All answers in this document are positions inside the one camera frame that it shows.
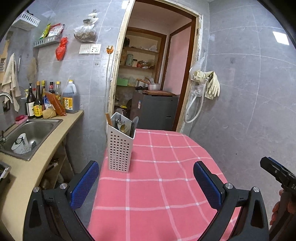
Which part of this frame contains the wooden shelf unit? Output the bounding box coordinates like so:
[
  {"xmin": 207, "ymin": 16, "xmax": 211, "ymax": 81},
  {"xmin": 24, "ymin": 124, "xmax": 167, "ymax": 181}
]
[{"xmin": 115, "ymin": 26, "xmax": 167, "ymax": 89}]

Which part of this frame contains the grey wall cable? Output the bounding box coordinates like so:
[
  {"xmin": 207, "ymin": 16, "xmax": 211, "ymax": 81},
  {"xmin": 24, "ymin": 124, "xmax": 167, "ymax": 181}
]
[{"xmin": 105, "ymin": 53, "xmax": 112, "ymax": 112}]

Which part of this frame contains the grey metal cabinet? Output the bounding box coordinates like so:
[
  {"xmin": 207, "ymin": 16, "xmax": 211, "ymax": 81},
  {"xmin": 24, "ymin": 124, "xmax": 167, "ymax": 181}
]
[{"xmin": 129, "ymin": 92, "xmax": 180, "ymax": 131}]

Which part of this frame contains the person's right hand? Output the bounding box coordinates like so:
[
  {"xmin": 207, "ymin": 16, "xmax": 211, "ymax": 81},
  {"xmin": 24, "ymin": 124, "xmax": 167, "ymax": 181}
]
[{"xmin": 271, "ymin": 189, "xmax": 285, "ymax": 224}]

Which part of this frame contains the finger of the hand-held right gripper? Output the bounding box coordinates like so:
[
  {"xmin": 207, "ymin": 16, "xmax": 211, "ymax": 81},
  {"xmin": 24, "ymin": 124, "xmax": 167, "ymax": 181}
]
[
  {"xmin": 266, "ymin": 156, "xmax": 293, "ymax": 175},
  {"xmin": 259, "ymin": 158, "xmax": 296, "ymax": 186}
]

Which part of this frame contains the clear bag of dried goods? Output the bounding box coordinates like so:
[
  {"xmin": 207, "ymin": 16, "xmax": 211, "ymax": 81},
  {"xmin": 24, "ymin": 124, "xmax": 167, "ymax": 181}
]
[{"xmin": 73, "ymin": 24, "xmax": 97, "ymax": 43}]

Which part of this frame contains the beige hanging towel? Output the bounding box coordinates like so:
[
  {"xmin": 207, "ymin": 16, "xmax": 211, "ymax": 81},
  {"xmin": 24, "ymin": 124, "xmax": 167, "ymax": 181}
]
[{"xmin": 1, "ymin": 52, "xmax": 22, "ymax": 113}]

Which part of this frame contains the metal wall shelf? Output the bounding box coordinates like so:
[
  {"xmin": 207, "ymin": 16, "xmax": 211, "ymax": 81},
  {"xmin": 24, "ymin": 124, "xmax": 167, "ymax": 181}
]
[{"xmin": 33, "ymin": 34, "xmax": 63, "ymax": 49}]

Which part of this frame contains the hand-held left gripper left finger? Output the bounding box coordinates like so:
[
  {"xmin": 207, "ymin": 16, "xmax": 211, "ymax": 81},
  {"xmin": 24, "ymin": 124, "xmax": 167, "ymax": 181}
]
[{"xmin": 23, "ymin": 160, "xmax": 100, "ymax": 241}]

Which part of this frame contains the white wall basket rack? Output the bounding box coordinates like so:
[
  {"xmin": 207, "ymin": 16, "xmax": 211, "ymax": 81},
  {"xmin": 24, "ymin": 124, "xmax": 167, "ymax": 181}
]
[{"xmin": 11, "ymin": 11, "xmax": 41, "ymax": 31}]

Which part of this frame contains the worn door frame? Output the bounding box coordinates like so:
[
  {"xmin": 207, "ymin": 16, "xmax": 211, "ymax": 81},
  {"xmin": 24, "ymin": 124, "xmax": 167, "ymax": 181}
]
[{"xmin": 107, "ymin": 0, "xmax": 204, "ymax": 135}]

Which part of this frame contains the red plastic bag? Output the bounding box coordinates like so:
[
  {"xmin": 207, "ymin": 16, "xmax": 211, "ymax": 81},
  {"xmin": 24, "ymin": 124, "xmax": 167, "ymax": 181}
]
[{"xmin": 55, "ymin": 37, "xmax": 69, "ymax": 61}]

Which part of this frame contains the beige kitchen counter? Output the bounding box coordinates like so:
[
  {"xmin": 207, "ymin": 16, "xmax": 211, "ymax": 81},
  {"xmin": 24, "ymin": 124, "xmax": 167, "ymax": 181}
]
[{"xmin": 0, "ymin": 109, "xmax": 85, "ymax": 232}]

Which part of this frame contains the white hose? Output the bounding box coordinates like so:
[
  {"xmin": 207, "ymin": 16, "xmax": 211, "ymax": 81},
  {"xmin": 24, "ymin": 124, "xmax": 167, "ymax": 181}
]
[{"xmin": 184, "ymin": 78, "xmax": 210, "ymax": 124}]

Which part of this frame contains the orange-brown packet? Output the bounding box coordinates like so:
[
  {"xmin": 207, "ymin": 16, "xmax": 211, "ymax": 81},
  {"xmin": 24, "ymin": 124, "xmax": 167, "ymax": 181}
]
[{"xmin": 45, "ymin": 91, "xmax": 67, "ymax": 117}]

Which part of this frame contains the dark pump bottle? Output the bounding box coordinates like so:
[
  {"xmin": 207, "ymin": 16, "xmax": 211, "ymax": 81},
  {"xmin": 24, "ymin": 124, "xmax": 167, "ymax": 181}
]
[{"xmin": 24, "ymin": 83, "xmax": 36, "ymax": 119}]

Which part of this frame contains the hanging loofah scrubber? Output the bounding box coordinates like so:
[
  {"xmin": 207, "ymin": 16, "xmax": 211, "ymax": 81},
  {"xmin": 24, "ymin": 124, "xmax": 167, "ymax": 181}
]
[{"xmin": 27, "ymin": 57, "xmax": 38, "ymax": 82}]

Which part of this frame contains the yellow-label dark sauce bottle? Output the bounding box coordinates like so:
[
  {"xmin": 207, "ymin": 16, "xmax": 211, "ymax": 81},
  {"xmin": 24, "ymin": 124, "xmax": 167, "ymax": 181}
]
[{"xmin": 33, "ymin": 81, "xmax": 44, "ymax": 119}]

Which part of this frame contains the metal faucet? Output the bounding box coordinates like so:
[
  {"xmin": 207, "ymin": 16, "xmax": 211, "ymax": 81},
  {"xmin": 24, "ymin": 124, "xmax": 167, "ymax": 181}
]
[{"xmin": 0, "ymin": 92, "xmax": 13, "ymax": 105}]

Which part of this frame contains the white perforated utensil basket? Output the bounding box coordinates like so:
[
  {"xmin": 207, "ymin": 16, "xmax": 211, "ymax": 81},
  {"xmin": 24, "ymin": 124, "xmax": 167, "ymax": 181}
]
[{"xmin": 106, "ymin": 112, "xmax": 136, "ymax": 174}]

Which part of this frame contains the green snack packet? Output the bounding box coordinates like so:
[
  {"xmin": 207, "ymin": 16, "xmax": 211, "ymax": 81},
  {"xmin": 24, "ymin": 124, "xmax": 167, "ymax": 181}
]
[{"xmin": 40, "ymin": 23, "xmax": 52, "ymax": 39}]

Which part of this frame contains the cream rubber glove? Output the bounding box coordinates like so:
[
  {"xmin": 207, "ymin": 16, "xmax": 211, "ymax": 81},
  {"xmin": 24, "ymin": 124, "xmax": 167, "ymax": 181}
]
[
  {"xmin": 204, "ymin": 71, "xmax": 221, "ymax": 100},
  {"xmin": 191, "ymin": 70, "xmax": 206, "ymax": 83}
]

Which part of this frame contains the red snack packet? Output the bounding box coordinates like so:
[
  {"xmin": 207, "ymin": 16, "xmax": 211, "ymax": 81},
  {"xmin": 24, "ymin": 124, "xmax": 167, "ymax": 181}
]
[{"xmin": 47, "ymin": 23, "xmax": 65, "ymax": 37}]

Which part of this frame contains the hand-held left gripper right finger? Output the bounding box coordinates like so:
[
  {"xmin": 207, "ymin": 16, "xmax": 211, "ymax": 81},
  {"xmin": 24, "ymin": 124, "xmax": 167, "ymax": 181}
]
[{"xmin": 193, "ymin": 161, "xmax": 270, "ymax": 241}]

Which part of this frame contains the pink checkered tablecloth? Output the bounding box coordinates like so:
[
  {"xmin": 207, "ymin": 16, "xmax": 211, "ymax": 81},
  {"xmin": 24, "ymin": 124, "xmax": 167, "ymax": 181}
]
[{"xmin": 87, "ymin": 128, "xmax": 242, "ymax": 241}]

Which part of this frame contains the stainless steel sink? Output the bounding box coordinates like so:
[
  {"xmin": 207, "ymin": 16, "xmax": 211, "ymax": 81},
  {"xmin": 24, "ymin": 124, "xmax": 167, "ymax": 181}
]
[{"xmin": 0, "ymin": 118, "xmax": 63, "ymax": 162}]

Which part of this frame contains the white cup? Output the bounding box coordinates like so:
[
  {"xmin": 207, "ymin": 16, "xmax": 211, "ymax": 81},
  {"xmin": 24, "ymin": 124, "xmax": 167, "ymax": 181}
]
[{"xmin": 11, "ymin": 133, "xmax": 32, "ymax": 154}]

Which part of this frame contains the large cooking oil jug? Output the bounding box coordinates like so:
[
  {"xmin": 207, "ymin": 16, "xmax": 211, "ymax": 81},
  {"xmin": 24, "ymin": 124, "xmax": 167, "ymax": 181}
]
[{"xmin": 62, "ymin": 79, "xmax": 80, "ymax": 114}]

